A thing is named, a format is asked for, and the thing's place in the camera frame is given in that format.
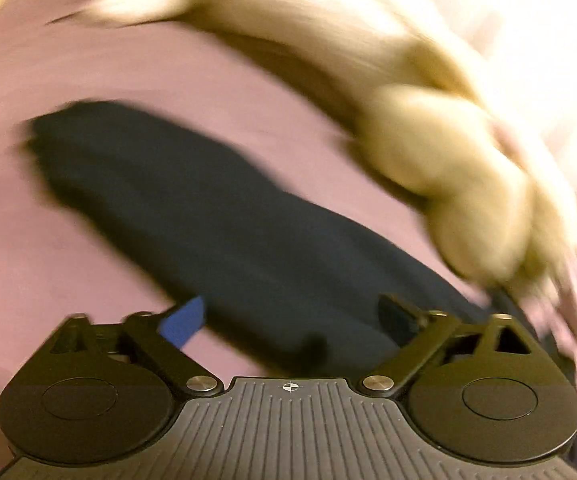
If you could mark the dark navy garment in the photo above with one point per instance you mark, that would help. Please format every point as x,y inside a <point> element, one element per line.
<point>193,210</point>

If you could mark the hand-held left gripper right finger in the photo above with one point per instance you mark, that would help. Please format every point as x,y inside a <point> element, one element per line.
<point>393,316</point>

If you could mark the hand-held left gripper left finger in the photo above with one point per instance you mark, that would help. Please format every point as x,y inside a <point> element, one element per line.
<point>186,322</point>

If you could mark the cream flower plush toy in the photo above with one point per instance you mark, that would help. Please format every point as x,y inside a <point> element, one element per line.
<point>428,145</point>

